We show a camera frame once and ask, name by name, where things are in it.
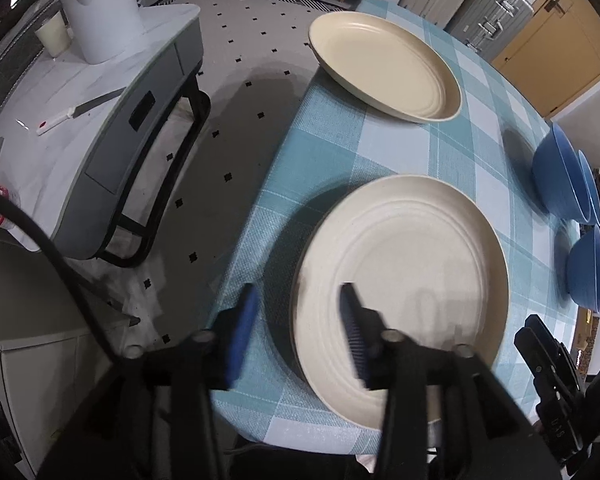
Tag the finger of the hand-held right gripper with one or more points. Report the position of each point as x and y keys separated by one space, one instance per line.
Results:
x=542 y=347

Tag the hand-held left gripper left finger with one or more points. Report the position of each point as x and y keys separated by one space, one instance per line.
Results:
x=240 y=332

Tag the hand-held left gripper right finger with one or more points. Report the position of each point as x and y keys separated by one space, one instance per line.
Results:
x=355 y=342

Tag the blue bowl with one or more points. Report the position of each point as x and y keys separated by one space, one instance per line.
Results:
x=596 y=195
x=555 y=175
x=587 y=270

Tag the cream round plate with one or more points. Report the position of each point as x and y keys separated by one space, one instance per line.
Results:
x=380 y=60
x=420 y=270

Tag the teal plaid tablecloth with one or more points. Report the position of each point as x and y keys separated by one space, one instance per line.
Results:
x=330 y=150

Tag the white storage cabinet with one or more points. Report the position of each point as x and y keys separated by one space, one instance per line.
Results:
x=40 y=360

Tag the grey side table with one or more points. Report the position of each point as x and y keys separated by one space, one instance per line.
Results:
x=55 y=160

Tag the wooden door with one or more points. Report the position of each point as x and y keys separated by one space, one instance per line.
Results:
x=555 y=60

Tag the silver suitcase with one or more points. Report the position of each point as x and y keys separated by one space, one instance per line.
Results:
x=495 y=20

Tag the white cup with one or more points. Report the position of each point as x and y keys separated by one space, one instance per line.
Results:
x=55 y=35

